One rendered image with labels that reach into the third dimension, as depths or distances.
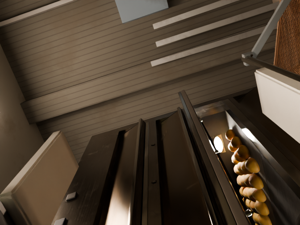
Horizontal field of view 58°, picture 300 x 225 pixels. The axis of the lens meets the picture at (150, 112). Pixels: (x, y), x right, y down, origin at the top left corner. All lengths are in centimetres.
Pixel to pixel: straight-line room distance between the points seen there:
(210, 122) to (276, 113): 168
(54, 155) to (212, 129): 173
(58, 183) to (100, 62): 347
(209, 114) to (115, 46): 205
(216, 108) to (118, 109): 209
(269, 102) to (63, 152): 13
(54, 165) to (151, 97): 347
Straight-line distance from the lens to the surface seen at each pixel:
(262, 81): 17
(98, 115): 376
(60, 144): 18
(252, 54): 112
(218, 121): 185
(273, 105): 17
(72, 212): 122
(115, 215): 109
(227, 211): 72
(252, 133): 133
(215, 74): 365
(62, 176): 17
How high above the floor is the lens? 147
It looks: 6 degrees up
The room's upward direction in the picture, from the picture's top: 107 degrees counter-clockwise
